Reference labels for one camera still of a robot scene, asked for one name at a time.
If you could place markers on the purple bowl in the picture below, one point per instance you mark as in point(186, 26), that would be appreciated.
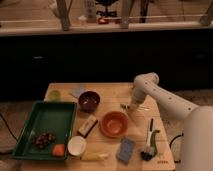
point(89, 101)

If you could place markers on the silver metal fork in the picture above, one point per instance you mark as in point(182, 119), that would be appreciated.
point(125, 106)

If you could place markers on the green small cup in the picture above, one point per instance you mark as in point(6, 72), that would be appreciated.
point(54, 95)

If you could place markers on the wooden table leg left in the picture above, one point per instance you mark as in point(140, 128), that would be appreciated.
point(64, 7)

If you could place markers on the wooden table leg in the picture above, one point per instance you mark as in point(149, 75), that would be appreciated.
point(64, 7)
point(125, 13)

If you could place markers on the green plastic tray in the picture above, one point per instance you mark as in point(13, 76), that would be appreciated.
point(46, 116)

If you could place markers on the orange bowl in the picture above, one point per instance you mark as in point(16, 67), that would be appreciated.
point(114, 124)

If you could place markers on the black and white eraser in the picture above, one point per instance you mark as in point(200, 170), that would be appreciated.
point(87, 126)

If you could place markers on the yellow banana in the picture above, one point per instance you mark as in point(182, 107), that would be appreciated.
point(94, 156)

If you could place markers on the wooden table leg middle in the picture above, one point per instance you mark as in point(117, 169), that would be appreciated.
point(125, 13)

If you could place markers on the orange carrot piece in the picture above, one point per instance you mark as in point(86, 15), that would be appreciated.
point(58, 150)

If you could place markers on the blue sponge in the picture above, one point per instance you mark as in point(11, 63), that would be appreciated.
point(125, 150)

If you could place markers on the white cup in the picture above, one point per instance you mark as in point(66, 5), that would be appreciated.
point(76, 145)

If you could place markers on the red object on shelf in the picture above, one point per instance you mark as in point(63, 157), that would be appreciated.
point(103, 20)

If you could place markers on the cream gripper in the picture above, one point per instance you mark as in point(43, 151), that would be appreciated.
point(133, 106)

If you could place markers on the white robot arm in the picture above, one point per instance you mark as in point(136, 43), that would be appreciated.
point(197, 144)

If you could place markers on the dark grape bunch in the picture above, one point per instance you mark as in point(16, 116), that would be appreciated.
point(43, 140)

